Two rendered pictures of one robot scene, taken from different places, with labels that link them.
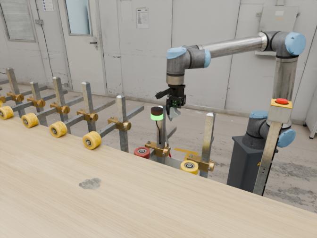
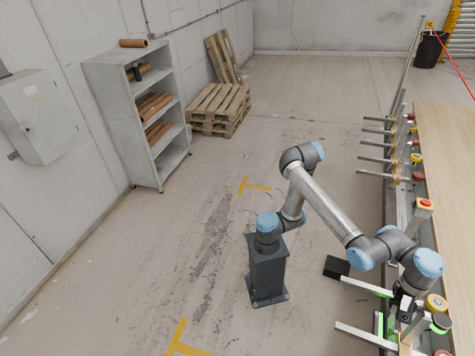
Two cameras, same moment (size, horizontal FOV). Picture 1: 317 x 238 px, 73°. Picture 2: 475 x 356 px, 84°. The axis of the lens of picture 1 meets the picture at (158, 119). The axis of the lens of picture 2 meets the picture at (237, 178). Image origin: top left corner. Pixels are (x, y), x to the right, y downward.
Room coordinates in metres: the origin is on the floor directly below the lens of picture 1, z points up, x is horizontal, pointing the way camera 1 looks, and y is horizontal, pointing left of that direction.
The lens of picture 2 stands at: (1.67, 0.38, 2.17)
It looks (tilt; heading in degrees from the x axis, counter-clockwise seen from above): 39 degrees down; 269
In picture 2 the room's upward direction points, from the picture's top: 4 degrees counter-clockwise
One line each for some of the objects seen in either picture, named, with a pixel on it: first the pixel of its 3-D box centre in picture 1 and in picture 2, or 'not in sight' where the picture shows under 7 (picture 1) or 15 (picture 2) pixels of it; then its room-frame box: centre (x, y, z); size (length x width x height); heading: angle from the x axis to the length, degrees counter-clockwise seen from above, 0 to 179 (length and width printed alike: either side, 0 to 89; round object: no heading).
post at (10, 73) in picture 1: (17, 98); not in sight; (1.57, 1.10, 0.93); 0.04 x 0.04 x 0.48; 63
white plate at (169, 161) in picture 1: (167, 163); (390, 340); (1.00, -0.05, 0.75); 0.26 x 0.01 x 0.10; 63
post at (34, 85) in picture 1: (41, 113); not in sight; (1.45, 0.87, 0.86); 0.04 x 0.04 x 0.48; 63
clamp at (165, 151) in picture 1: (156, 149); (404, 347); (1.00, 0.01, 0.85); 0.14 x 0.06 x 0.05; 63
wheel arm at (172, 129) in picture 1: (159, 143); (386, 345); (1.07, -0.01, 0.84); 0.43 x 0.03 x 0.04; 153
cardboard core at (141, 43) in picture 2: not in sight; (133, 43); (2.59, -2.71, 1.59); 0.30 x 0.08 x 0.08; 159
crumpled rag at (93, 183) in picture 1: (90, 181); not in sight; (0.67, 0.27, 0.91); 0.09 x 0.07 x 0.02; 88
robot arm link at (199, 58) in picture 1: (196, 58); (394, 244); (1.10, -0.19, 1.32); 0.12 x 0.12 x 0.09; 19
